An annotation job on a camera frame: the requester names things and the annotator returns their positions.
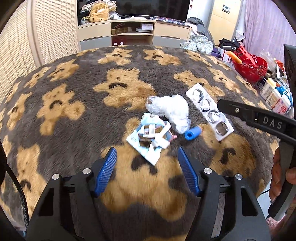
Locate clear plastic bag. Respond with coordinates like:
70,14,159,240
145,95,191,134

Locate blue plastic cap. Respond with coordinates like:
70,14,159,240
184,126,202,141

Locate white blister tray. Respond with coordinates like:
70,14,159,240
186,83,234,141

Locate orange stick in basket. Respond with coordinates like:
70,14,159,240
226,51,242,64

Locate red openwork basket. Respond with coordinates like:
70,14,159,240
232,43,268,83

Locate black cable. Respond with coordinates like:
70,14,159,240
4,162,30,227

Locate torn white blue packaging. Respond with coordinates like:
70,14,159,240
126,113,177,165

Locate yellow backpack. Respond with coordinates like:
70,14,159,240
89,2,109,23

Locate woven beige folding screen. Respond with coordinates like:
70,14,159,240
1,1,81,99

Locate black flat-screen television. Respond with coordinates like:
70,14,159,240
116,0,191,21

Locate brown bear-pattern plush blanket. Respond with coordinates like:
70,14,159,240
1,46,278,240

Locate beige wooden TV cabinet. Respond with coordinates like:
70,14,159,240
77,18,191,50

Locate floral grey cloth bundle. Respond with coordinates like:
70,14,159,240
180,35,214,55

